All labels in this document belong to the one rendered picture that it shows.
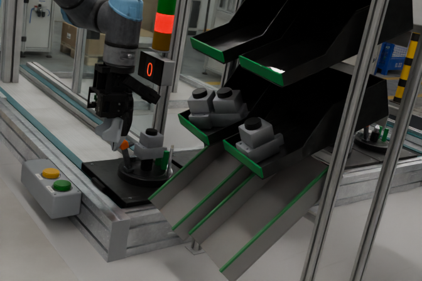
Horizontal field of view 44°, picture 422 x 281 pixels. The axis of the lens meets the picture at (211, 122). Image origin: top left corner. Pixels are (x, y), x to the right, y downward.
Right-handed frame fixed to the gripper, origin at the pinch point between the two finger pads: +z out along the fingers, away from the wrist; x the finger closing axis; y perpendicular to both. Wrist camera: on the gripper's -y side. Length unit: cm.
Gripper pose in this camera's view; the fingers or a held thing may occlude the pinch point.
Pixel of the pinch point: (117, 145)
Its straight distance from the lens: 127.7
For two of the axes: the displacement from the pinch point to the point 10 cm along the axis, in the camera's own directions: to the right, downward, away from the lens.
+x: 6.0, 3.3, -7.3
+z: -1.7, 9.4, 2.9
